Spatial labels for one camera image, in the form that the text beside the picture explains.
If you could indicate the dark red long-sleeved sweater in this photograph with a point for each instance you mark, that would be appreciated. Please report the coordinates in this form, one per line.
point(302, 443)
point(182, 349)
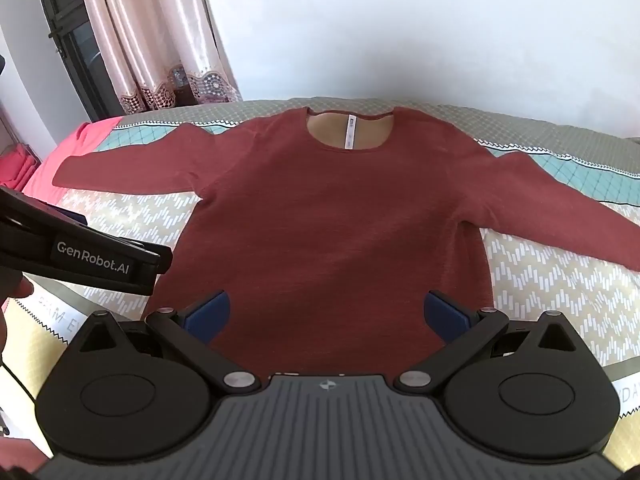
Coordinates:
point(325, 220)

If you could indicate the red folded cloth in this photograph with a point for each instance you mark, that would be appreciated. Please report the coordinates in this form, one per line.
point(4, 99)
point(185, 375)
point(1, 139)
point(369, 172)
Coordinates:
point(15, 165)

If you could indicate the pink bed sheet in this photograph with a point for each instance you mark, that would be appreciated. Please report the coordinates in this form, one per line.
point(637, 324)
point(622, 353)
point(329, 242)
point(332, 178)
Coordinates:
point(75, 150)

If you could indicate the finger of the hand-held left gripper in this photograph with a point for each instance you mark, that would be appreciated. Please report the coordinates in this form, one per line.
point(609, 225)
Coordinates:
point(70, 215)

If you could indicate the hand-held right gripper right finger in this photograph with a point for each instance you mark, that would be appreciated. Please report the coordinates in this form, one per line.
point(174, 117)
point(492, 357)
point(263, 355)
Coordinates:
point(444, 317)

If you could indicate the pink lace-trimmed curtain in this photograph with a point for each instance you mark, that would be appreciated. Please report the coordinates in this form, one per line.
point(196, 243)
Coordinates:
point(150, 35)

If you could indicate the patterned bed quilt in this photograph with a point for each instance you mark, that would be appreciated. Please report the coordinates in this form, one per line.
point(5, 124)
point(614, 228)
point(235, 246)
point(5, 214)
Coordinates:
point(550, 270)

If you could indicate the person's left hand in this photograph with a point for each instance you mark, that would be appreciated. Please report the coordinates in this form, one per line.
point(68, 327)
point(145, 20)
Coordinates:
point(17, 287)

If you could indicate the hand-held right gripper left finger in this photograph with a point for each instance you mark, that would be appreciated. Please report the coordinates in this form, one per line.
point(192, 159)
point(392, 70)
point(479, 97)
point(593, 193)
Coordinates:
point(209, 316)

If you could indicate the dark window frame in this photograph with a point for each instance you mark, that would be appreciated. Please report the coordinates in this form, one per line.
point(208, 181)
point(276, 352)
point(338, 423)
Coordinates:
point(70, 45)

